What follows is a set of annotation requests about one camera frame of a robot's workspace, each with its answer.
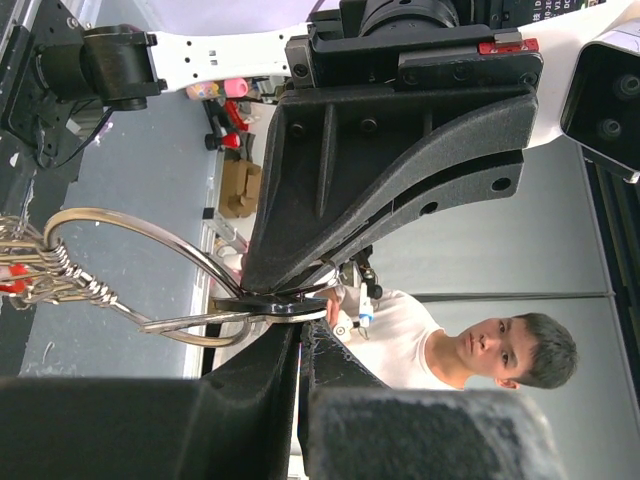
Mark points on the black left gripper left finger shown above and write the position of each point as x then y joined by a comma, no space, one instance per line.
234,423

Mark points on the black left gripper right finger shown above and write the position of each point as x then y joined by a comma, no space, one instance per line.
352,427

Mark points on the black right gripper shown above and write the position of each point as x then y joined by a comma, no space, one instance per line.
381,130

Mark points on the black white key tag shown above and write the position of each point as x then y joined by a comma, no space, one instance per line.
283,309

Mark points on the silver key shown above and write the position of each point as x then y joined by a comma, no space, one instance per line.
180,323

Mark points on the large metal keyring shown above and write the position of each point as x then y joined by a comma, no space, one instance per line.
58,278

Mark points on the red key tag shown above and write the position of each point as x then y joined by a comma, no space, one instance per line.
14,279

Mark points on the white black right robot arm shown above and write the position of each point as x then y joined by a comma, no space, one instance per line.
122,66

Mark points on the person in white shirt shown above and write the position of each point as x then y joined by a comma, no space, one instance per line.
405,348

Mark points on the cardboard boxes in background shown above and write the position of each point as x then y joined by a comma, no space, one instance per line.
240,188

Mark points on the pink toy in background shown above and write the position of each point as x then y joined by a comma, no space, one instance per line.
228,88

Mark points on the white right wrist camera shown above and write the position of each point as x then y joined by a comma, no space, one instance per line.
588,90

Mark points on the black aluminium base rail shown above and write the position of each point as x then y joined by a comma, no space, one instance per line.
39,133

